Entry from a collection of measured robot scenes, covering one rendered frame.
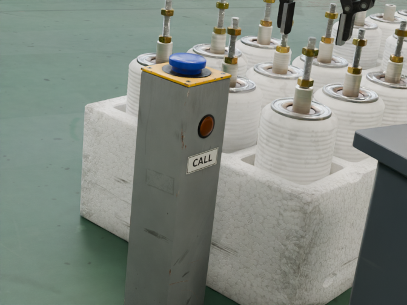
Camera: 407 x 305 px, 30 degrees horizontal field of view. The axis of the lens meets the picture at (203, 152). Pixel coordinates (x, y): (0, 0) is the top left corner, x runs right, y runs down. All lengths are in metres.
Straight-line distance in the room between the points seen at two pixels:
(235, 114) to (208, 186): 0.15
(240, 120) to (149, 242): 0.21
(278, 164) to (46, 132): 0.67
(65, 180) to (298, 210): 0.52
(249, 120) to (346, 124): 0.13
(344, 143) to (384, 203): 0.29
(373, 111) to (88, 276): 0.43
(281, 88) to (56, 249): 0.38
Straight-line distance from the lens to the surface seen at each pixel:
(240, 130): 0.99
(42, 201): 1.22
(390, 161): 0.71
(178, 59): 0.80
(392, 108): 1.11
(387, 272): 0.76
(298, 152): 0.91
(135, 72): 1.06
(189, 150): 0.80
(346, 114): 1.00
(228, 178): 0.94
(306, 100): 0.93
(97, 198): 1.13
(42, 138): 1.46
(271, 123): 0.92
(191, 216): 0.85
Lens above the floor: 0.54
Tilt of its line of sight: 22 degrees down
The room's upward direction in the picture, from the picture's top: 6 degrees clockwise
